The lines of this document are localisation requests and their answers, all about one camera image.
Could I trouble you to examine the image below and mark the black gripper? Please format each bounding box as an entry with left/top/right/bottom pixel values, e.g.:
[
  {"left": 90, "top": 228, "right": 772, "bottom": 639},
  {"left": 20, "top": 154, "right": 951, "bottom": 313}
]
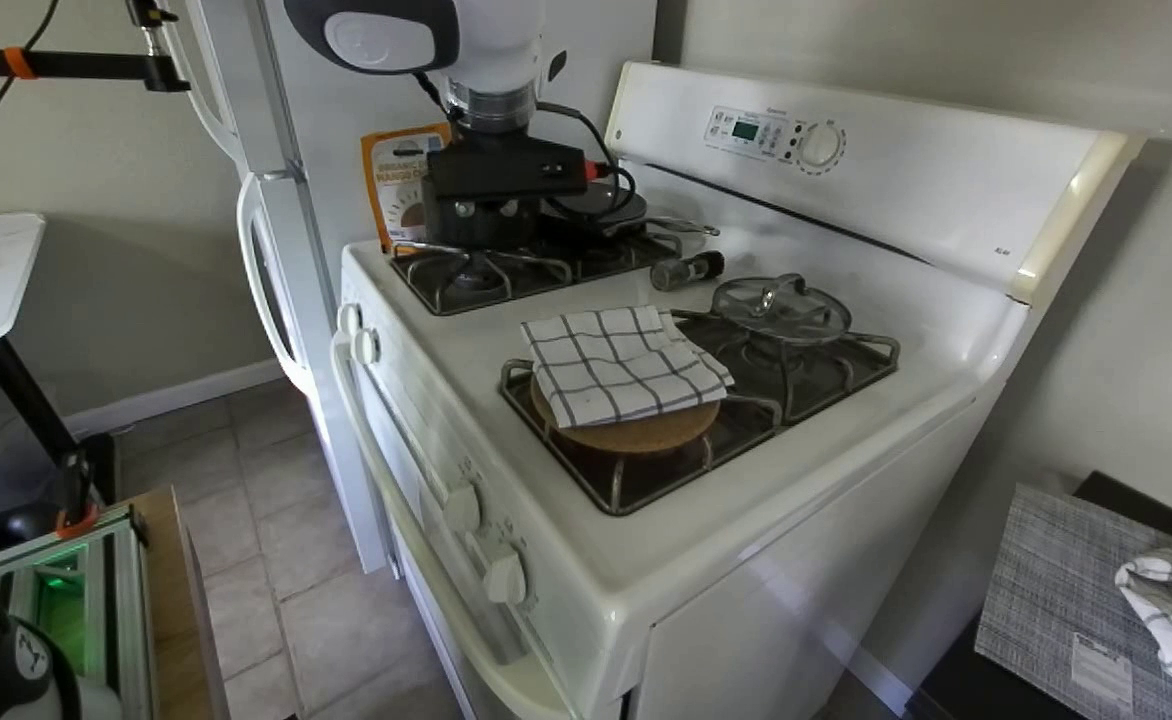
[{"left": 436, "top": 190, "right": 556, "bottom": 257}]

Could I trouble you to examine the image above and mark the folded white checkered towel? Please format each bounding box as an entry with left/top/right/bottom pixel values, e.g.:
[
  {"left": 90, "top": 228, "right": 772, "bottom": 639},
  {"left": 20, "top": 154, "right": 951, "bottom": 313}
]
[{"left": 517, "top": 298, "right": 736, "bottom": 433}]

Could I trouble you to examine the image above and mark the glass pot lid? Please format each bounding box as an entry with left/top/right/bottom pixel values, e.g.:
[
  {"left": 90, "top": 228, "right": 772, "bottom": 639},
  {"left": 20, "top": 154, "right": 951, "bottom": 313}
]
[{"left": 707, "top": 270, "right": 857, "bottom": 345}]

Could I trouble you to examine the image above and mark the orange food package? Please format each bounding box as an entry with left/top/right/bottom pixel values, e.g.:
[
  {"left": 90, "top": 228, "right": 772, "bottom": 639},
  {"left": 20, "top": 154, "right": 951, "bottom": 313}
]
[{"left": 356, "top": 121, "right": 461, "bottom": 261}]

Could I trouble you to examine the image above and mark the white refrigerator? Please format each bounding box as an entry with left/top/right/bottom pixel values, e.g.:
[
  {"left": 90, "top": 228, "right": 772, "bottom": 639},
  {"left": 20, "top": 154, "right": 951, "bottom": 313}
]
[{"left": 138, "top": 0, "right": 658, "bottom": 576}]

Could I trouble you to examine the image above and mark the round wooden trivet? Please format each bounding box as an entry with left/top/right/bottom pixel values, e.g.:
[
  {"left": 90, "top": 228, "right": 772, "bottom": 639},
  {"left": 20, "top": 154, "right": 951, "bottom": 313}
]
[{"left": 549, "top": 395, "right": 724, "bottom": 465}]

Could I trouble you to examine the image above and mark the white gas stove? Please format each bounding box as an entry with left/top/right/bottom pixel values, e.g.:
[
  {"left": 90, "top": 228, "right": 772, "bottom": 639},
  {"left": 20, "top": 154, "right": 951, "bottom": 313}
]
[{"left": 329, "top": 56, "right": 1146, "bottom": 720}]

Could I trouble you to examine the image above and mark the black pole orange clamp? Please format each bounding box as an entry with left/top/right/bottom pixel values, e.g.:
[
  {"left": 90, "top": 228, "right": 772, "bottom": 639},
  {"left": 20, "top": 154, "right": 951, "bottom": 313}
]
[{"left": 0, "top": 43, "right": 197, "bottom": 97}]

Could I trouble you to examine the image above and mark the wooden board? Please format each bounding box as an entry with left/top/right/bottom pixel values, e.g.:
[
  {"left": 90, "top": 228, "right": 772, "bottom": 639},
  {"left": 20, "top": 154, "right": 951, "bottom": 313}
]
[{"left": 127, "top": 483, "right": 236, "bottom": 720}]

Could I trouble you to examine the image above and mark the grey woven placemat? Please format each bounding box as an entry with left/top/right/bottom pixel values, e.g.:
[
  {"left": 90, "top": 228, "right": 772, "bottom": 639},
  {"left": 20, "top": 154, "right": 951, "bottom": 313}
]
[{"left": 973, "top": 479, "right": 1172, "bottom": 720}]

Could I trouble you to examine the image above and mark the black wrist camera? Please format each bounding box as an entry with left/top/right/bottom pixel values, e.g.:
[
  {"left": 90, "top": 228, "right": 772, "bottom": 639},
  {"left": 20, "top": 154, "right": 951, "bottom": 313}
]
[{"left": 419, "top": 131, "right": 593, "bottom": 203}]

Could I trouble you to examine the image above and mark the aluminium frame green light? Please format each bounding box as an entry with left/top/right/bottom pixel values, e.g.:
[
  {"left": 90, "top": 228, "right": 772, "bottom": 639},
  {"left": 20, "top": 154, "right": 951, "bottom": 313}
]
[{"left": 0, "top": 511, "right": 161, "bottom": 720}]

